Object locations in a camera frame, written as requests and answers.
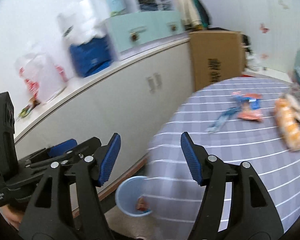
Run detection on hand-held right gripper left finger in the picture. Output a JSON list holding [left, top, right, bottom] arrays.
[[19, 132, 122, 240]]

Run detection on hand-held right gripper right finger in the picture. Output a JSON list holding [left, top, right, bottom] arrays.
[[180, 131, 284, 240]]

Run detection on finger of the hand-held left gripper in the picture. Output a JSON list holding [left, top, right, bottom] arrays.
[[17, 139, 78, 166], [25, 137, 102, 178]]

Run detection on blue plastic bin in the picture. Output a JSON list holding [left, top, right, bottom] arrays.
[[115, 176, 154, 217]]

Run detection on blue wrapper strip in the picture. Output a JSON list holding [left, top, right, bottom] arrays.
[[206, 107, 240, 133]]

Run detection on red snack packet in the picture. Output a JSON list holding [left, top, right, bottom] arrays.
[[136, 197, 150, 212]]

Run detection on pink snack wrapper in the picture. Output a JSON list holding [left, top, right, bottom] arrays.
[[237, 109, 263, 123]]

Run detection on blue snack packet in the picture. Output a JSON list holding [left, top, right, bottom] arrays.
[[234, 93, 262, 110]]

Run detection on orange snack packet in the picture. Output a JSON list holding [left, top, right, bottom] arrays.
[[274, 97, 300, 152]]

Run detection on person's left hand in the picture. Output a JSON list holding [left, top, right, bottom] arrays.
[[1, 204, 25, 230]]

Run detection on small green wrapper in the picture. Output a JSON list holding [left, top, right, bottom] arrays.
[[17, 104, 37, 118]]

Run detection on grey checked tablecloth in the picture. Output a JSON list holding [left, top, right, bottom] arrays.
[[146, 77, 300, 235]]

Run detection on white low cabinet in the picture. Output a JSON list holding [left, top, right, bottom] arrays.
[[14, 36, 195, 213]]

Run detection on white plastic bag red print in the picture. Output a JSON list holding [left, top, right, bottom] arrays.
[[15, 52, 69, 104]]

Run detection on blue woven bag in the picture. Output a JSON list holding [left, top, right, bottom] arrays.
[[69, 34, 113, 78]]

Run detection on large cardboard box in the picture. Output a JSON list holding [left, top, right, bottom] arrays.
[[188, 31, 247, 92]]

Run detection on small white plastic bag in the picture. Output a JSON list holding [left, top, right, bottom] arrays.
[[246, 54, 260, 70]]

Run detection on white low platform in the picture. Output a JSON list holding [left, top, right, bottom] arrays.
[[242, 69, 294, 82]]

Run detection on white paper shopping bag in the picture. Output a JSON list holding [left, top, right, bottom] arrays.
[[57, 0, 108, 43]]

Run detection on teal two-drawer unit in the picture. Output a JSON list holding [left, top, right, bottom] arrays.
[[104, 10, 185, 61]]

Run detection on black hanging jacket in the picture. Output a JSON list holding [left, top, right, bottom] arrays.
[[200, 0, 212, 27]]

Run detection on light blue box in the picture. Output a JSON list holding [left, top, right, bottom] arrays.
[[106, 0, 127, 17]]

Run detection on folded grey jeans pile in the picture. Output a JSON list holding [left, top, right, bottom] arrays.
[[139, 0, 158, 12]]

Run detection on cream hanging jacket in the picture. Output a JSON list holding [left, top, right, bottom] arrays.
[[172, 0, 202, 28]]

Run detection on white wardrobe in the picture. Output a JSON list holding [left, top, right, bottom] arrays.
[[205, 0, 300, 75]]

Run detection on green hanging jacket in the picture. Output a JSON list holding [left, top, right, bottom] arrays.
[[190, 0, 208, 28]]

